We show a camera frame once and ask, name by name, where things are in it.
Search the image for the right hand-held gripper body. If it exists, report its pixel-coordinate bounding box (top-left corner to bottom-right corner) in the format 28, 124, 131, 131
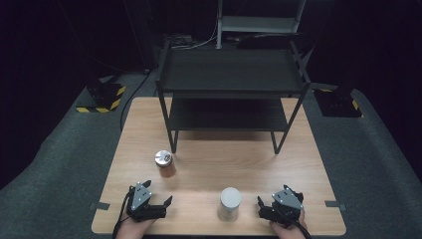
264, 184, 305, 225

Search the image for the white cable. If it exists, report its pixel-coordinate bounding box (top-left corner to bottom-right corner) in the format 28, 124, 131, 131
170, 18, 220, 50

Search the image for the person's left hand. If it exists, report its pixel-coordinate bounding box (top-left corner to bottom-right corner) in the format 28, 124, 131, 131
114, 212, 157, 239

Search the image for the white lid brown powder jar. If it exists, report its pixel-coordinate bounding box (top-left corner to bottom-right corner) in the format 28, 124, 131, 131
217, 186, 243, 223

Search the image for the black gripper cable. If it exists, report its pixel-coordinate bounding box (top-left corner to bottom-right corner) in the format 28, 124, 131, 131
291, 219, 313, 239
111, 186, 135, 239

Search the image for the white metal stand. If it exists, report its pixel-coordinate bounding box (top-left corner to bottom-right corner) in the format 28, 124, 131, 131
216, 0, 307, 50

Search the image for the person's right hand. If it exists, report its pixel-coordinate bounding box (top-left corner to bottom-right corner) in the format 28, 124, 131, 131
269, 210, 308, 239

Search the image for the yellow-black striped stand base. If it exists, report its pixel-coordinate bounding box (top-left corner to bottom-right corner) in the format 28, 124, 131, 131
76, 82, 127, 115
313, 88, 364, 119

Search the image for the black two-tier metal rack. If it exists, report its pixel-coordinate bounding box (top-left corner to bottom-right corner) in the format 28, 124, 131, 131
154, 39, 313, 155

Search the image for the black floor cable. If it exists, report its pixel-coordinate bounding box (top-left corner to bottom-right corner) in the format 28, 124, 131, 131
119, 70, 152, 131

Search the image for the silver lid red spice jar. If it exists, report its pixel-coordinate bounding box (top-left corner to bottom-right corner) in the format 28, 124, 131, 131
153, 149, 177, 179

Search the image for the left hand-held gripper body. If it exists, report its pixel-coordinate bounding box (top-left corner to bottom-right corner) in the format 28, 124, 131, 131
126, 181, 167, 223

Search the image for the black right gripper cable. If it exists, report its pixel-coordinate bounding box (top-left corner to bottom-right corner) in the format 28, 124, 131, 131
291, 219, 313, 239

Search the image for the grey tape strip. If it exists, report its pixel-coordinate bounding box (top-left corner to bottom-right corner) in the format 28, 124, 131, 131
89, 201, 111, 211
323, 199, 348, 212

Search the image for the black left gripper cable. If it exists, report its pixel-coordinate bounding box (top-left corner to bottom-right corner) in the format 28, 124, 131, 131
111, 186, 135, 239

